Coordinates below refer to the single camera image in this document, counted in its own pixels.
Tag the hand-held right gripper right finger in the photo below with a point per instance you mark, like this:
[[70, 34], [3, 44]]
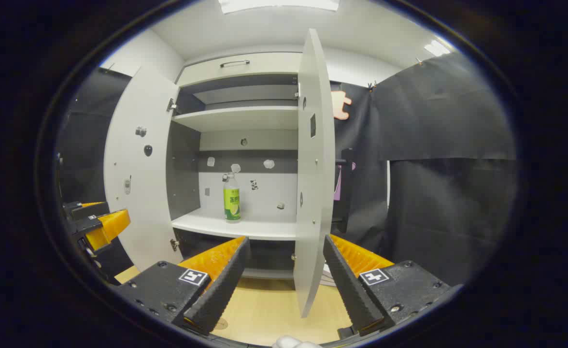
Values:
[[349, 285]]

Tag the black backdrop cloth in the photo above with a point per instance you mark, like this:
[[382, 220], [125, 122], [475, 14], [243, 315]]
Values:
[[433, 121]]

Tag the white cabinet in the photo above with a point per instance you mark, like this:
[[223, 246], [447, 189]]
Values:
[[235, 118]]

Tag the white cabinet door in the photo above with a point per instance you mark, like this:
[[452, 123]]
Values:
[[313, 193], [139, 203]]

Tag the small ceiling light panel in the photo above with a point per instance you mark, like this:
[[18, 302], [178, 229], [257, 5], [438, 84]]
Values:
[[437, 48]]

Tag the round wooden coaster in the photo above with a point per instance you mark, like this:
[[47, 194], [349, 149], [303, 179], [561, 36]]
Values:
[[220, 323]]

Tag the green label plastic bottle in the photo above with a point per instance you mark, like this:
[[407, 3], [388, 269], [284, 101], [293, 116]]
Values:
[[232, 200]]

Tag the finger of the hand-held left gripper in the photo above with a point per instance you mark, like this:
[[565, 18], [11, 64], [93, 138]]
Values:
[[88, 211], [105, 227]]

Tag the white cabinet drawer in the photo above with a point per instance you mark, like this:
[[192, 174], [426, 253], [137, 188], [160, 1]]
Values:
[[264, 65]]

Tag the large ceiling light panel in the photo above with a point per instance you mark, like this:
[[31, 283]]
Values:
[[279, 5]]

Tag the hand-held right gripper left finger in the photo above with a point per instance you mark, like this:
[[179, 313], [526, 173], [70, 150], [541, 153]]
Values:
[[216, 290]]

